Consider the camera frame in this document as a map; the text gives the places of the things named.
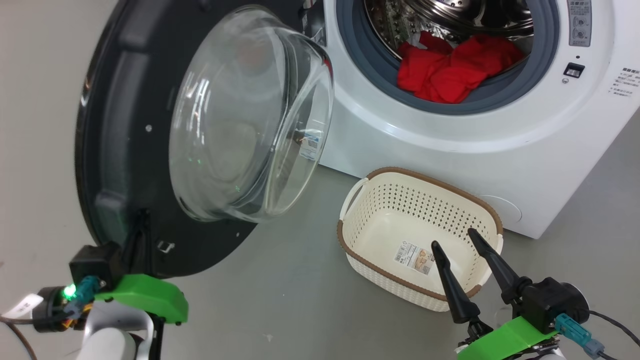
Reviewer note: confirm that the cream basket with brown rim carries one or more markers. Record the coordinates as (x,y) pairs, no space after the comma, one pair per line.
(380,235)

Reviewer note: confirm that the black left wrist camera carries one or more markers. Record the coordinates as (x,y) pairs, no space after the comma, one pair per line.
(92,265)

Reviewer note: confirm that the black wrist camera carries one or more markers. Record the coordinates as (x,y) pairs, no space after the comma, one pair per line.
(92,265)
(555,300)

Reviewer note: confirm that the black recessed latch slot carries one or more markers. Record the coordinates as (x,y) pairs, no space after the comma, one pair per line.
(574,70)

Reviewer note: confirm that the round white filter cover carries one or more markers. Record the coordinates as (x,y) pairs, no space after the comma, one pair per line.
(510,212)

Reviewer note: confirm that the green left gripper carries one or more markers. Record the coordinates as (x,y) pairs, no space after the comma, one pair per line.
(145,295)

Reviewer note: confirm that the printed product label sticker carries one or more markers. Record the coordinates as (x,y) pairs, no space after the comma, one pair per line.
(412,257)

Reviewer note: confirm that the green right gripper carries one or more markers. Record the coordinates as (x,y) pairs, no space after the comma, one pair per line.
(505,342)

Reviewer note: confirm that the grey instruction warning sticker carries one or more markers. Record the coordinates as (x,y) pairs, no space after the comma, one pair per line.
(580,22)

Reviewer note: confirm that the black round glass washer door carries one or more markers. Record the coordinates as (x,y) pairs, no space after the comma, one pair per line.
(115,150)

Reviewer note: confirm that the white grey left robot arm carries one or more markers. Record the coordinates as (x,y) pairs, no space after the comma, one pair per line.
(110,345)

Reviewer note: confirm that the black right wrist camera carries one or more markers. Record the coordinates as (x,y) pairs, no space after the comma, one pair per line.
(555,300)

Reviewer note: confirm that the red garment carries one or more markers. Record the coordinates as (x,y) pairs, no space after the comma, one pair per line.
(450,75)

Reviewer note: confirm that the steel washing machine drum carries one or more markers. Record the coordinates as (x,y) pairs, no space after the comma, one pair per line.
(450,12)

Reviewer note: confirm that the blue energy label sticker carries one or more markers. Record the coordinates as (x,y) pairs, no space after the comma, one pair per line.
(311,145)

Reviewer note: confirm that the grey rubber door gasket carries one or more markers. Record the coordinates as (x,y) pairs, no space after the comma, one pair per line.
(365,55)

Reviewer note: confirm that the white front-load washing machine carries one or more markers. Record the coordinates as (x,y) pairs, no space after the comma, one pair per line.
(450,140)

